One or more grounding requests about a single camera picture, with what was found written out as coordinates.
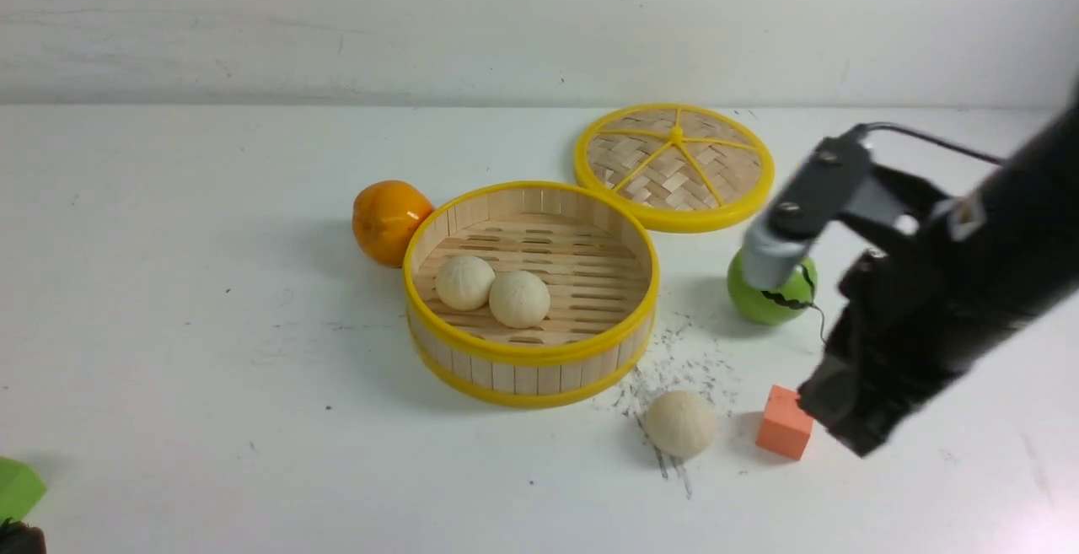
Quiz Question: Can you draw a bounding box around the yellow-rimmed bamboo steamer tray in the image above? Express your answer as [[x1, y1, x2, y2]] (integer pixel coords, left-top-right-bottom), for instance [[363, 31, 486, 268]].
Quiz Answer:
[[402, 181, 660, 408]]

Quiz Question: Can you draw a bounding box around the orange toy fruit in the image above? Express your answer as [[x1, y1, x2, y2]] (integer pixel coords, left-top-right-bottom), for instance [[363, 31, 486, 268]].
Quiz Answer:
[[352, 179, 434, 268]]

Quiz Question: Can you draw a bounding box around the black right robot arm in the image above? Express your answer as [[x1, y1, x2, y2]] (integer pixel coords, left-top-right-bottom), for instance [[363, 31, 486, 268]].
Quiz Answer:
[[797, 95, 1078, 457]]

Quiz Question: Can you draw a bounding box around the green toy watermelon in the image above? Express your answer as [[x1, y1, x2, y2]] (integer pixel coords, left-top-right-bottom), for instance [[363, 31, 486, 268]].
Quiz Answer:
[[726, 249, 827, 343]]

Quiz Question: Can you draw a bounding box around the black left gripper tip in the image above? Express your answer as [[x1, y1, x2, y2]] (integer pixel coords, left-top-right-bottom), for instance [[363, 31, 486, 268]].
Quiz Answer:
[[0, 521, 47, 554]]

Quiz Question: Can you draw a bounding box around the green foam block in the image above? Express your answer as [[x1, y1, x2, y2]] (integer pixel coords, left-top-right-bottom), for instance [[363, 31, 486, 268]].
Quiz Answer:
[[0, 457, 47, 522]]

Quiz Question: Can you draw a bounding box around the orange foam cube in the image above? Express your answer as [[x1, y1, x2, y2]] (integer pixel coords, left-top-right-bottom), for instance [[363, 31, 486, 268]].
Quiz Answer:
[[754, 386, 814, 461]]

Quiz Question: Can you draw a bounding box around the cream bun bottom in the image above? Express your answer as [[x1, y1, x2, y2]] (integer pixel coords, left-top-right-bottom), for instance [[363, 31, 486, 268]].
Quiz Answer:
[[488, 271, 550, 330]]

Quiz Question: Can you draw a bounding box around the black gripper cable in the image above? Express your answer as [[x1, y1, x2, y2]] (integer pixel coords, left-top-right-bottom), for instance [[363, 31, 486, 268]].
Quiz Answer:
[[847, 122, 1003, 167]]

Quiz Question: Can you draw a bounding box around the cream bun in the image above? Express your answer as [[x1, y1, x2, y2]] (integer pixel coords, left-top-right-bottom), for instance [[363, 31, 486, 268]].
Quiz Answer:
[[435, 255, 496, 311], [642, 391, 718, 460], [488, 271, 550, 330]]

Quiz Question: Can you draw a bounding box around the yellow-rimmed woven steamer lid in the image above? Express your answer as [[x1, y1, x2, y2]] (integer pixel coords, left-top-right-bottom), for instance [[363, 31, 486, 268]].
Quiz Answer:
[[573, 102, 776, 234]]

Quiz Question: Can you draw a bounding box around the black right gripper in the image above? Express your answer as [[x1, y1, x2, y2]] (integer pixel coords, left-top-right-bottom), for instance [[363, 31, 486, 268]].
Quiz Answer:
[[741, 136, 1012, 458]]

